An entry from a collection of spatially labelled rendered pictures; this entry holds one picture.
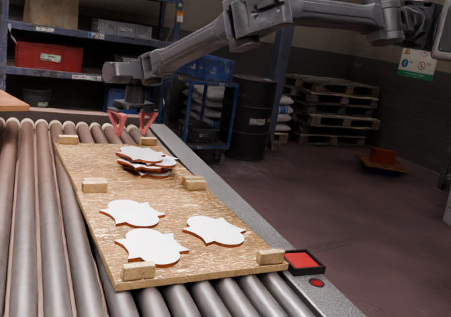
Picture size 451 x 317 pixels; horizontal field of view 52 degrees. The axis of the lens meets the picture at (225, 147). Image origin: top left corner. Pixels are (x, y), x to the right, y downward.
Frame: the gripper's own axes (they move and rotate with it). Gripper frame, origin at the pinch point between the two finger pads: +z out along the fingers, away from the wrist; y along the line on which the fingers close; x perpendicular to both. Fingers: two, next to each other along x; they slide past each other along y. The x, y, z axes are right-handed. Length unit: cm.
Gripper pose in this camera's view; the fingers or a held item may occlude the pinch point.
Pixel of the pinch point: (131, 132)
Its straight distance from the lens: 136.3
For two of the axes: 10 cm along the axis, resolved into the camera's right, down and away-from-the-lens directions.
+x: 7.8, 2.9, -5.5
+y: -6.0, 1.1, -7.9
